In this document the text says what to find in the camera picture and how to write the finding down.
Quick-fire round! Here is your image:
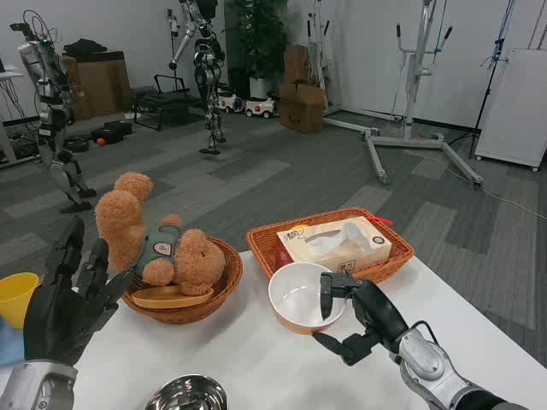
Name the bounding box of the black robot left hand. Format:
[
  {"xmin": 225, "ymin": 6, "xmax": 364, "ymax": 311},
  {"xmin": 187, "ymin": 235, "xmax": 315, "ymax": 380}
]
[{"xmin": 23, "ymin": 215, "xmax": 136, "ymax": 368}]

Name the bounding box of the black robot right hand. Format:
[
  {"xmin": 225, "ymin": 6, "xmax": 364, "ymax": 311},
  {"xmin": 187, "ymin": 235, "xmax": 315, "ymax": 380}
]
[{"xmin": 314, "ymin": 271, "xmax": 411, "ymax": 367}]

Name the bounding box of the white orange plastic bowl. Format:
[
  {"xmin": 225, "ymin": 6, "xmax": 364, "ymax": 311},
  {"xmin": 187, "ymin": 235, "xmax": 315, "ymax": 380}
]
[{"xmin": 268, "ymin": 261, "xmax": 346, "ymax": 336}]

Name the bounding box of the stainless steel bowl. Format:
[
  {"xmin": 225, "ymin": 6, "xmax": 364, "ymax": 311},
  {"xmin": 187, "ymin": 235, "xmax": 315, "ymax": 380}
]
[{"xmin": 144, "ymin": 374, "xmax": 230, "ymax": 410}]

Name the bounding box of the yellow plastic cup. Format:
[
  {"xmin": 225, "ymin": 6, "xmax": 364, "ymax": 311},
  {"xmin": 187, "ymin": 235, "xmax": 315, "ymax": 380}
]
[{"xmin": 0, "ymin": 272, "xmax": 40, "ymax": 330}]

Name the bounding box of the blue cloth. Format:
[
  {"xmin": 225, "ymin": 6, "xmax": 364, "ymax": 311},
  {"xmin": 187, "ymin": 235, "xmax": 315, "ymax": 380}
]
[{"xmin": 0, "ymin": 315, "xmax": 26, "ymax": 368}]

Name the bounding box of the beige tissue box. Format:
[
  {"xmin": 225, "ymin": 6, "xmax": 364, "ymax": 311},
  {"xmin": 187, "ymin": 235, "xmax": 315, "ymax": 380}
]
[{"xmin": 276, "ymin": 215, "xmax": 393, "ymax": 277}]

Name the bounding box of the orange wooden plate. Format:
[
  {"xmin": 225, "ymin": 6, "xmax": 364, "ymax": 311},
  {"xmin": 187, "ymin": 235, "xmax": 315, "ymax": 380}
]
[{"xmin": 131, "ymin": 285, "xmax": 215, "ymax": 309}]

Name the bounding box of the brown teddy bear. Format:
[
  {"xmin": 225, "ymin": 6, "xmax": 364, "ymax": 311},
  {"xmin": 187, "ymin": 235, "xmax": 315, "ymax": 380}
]
[{"xmin": 94, "ymin": 172, "xmax": 226, "ymax": 296}]

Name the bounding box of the rectangular wicker basket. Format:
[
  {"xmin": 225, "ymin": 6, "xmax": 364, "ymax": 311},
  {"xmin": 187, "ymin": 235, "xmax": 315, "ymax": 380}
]
[{"xmin": 246, "ymin": 208, "xmax": 416, "ymax": 285}]

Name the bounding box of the round wicker basket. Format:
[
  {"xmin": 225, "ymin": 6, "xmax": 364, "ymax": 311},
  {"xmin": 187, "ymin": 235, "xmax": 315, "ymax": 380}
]
[{"xmin": 121, "ymin": 237, "xmax": 244, "ymax": 325}]

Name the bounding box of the white desk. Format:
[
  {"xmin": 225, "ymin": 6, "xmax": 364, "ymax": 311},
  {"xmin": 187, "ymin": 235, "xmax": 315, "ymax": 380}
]
[{"xmin": 0, "ymin": 70, "xmax": 42, "ymax": 170}]

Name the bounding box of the black equipment case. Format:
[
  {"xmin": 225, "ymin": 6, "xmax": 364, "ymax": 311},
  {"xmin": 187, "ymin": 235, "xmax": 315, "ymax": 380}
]
[{"xmin": 90, "ymin": 120, "xmax": 133, "ymax": 144}]

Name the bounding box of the white wheeled lift stand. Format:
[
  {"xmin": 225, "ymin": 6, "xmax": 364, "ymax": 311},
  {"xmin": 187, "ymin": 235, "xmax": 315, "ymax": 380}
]
[{"xmin": 322, "ymin": 0, "xmax": 485, "ymax": 187}]

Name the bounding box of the open cardboard box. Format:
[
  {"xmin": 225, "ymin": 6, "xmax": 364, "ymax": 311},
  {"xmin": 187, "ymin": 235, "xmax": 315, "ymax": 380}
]
[{"xmin": 279, "ymin": 83, "xmax": 326, "ymax": 134}]

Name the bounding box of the large brown cardboard box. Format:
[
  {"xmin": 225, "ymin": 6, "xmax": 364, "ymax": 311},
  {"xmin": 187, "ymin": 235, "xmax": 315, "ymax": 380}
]
[{"xmin": 62, "ymin": 50, "xmax": 132, "ymax": 121}]

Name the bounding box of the white toy car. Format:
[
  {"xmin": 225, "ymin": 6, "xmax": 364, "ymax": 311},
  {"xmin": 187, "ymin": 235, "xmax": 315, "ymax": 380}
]
[
  {"xmin": 244, "ymin": 96, "xmax": 275, "ymax": 120},
  {"xmin": 216, "ymin": 87, "xmax": 244, "ymax": 114}
]

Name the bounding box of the black tripod stand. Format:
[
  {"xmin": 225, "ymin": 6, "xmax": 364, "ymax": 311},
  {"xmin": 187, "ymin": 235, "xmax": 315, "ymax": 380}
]
[{"xmin": 444, "ymin": 0, "xmax": 518, "ymax": 160}]

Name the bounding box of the white cabinet on wheels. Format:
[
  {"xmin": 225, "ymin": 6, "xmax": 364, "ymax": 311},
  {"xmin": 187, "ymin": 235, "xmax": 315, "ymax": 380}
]
[{"xmin": 473, "ymin": 47, "xmax": 547, "ymax": 173}]

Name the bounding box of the small stacked cardboard box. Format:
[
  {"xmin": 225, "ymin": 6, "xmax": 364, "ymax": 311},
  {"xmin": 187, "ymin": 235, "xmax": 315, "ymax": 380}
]
[{"xmin": 284, "ymin": 44, "xmax": 315, "ymax": 86}]

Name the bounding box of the hanging silver humanoid robot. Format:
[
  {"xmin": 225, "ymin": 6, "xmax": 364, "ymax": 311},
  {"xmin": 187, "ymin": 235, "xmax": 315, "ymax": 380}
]
[{"xmin": 168, "ymin": 0, "xmax": 227, "ymax": 155}]

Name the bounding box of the green potted plant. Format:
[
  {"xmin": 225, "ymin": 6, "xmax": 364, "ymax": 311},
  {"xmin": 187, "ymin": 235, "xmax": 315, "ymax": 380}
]
[{"xmin": 224, "ymin": 0, "xmax": 291, "ymax": 102}]

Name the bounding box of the white floor cable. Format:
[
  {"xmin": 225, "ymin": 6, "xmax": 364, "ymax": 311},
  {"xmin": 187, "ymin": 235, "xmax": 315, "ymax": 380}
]
[{"xmin": 401, "ymin": 149, "xmax": 547, "ymax": 219}]

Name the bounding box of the silver humanoid robot with cables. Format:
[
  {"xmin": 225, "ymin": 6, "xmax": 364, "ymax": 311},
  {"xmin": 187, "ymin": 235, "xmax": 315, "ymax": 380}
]
[{"xmin": 9, "ymin": 10, "xmax": 98, "ymax": 214}]

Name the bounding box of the black metal bench frame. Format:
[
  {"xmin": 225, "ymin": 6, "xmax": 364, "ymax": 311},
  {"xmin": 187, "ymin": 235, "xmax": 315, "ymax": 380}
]
[{"xmin": 132, "ymin": 74, "xmax": 210, "ymax": 132}]

